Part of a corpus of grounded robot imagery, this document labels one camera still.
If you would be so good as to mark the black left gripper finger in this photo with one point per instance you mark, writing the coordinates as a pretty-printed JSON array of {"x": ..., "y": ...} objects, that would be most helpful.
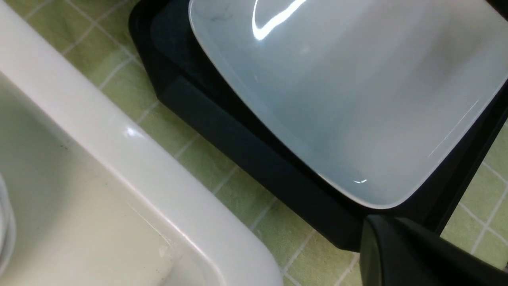
[{"x": 400, "y": 252}]

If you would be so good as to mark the white square rice plate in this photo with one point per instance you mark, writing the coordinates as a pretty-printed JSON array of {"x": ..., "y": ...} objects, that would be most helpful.
[{"x": 372, "y": 95}]

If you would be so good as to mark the large white plastic tub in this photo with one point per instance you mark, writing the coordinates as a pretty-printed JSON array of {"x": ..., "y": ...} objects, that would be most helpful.
[{"x": 98, "y": 201}]

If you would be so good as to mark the black serving tray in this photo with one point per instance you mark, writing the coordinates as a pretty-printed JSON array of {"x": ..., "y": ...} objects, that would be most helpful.
[{"x": 186, "y": 82}]

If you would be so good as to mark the green checked table mat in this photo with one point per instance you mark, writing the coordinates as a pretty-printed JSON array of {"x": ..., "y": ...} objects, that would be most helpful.
[{"x": 93, "y": 36}]

